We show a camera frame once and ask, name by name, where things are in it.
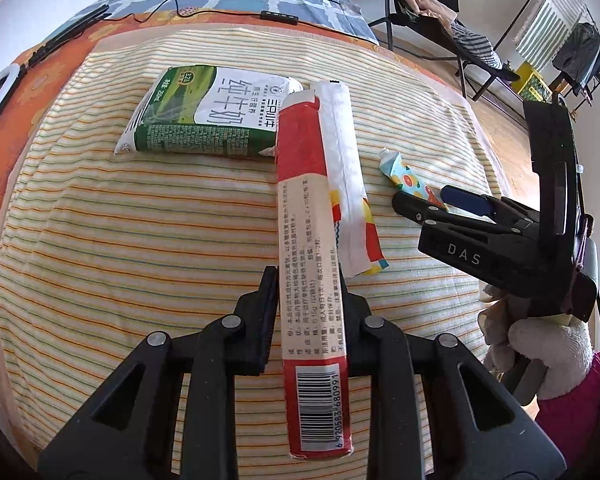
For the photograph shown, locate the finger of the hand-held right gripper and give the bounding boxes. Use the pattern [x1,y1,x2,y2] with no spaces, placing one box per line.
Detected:
[391,191,483,233]
[440,185,518,223]

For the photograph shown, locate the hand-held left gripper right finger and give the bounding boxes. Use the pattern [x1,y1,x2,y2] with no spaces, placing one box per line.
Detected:
[341,285,566,480]

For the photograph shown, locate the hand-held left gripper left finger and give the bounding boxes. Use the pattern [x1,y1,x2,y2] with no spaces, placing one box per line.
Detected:
[39,265,281,480]

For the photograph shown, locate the small colourful tube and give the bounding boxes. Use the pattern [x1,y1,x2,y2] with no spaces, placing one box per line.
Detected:
[378,148,448,211]

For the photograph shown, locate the red white medicine box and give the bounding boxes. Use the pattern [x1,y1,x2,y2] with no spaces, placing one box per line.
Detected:
[274,101,354,459]

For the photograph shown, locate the person's right forearm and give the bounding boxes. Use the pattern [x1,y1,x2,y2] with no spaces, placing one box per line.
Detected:
[532,350,600,466]

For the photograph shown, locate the person's right hand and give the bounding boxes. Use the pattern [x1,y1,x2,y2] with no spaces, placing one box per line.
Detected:
[477,282,593,401]

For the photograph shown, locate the white colourful print packet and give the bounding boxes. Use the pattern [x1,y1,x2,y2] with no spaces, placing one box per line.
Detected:
[312,80,389,279]

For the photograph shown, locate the yellow plastic crate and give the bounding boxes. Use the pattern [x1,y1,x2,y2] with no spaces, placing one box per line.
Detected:
[515,62,553,103]

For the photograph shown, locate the striped yellow towel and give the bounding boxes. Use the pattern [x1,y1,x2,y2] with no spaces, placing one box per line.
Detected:
[0,27,503,461]

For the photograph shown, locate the striped garment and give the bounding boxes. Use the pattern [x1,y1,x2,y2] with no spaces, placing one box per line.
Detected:
[450,20,503,68]

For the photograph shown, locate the dark hanging jacket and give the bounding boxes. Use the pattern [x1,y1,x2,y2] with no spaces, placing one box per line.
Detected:
[552,22,600,96]

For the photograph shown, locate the black drying rack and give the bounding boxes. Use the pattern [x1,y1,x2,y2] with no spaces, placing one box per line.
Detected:
[495,0,600,111]

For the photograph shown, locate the green striped hanging towel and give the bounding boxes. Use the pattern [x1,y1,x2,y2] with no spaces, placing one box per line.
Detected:
[515,0,586,71]

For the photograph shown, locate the green white milk carton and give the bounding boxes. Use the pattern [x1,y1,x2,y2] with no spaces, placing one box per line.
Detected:
[114,65,305,161]

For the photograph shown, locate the beige towel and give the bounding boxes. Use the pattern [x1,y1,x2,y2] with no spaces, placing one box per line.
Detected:
[87,20,511,201]

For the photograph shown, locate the black cable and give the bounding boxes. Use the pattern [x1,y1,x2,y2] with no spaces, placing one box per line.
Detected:
[102,0,263,23]

